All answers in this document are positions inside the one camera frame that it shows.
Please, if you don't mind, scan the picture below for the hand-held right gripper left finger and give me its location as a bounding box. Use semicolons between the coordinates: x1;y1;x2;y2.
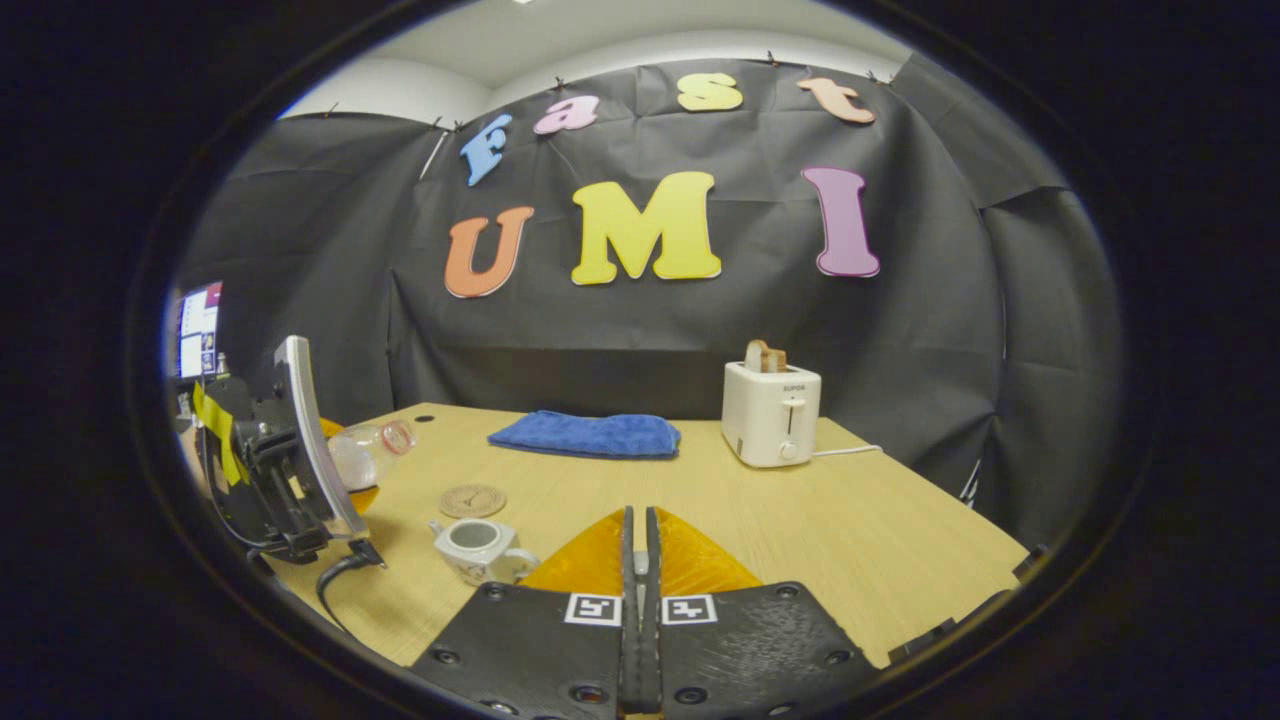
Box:
410;505;643;719

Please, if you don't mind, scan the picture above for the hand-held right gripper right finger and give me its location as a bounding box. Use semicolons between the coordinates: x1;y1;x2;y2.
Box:
645;505;883;720

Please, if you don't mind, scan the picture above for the clear plastic water bottle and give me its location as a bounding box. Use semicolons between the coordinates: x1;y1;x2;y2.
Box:
328;420;417;492

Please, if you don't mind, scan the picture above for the white teacup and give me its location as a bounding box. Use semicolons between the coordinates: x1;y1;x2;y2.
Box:
429;518;541;587

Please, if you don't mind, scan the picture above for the round brown coaster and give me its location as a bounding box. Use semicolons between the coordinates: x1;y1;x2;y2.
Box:
438;484;508;519

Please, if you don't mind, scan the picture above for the computer monitor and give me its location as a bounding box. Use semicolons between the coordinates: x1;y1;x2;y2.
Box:
177;281;224;381

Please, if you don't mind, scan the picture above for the blue folded towel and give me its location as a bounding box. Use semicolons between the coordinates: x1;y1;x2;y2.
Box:
488;410;682;461

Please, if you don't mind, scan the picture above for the white toaster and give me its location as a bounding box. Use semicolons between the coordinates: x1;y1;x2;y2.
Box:
721;360;823;469

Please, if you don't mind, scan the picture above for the black backdrop cloth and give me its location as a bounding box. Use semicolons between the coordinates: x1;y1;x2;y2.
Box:
175;58;1126;546

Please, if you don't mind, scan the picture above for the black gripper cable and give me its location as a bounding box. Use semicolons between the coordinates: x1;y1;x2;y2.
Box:
316;545;387;633

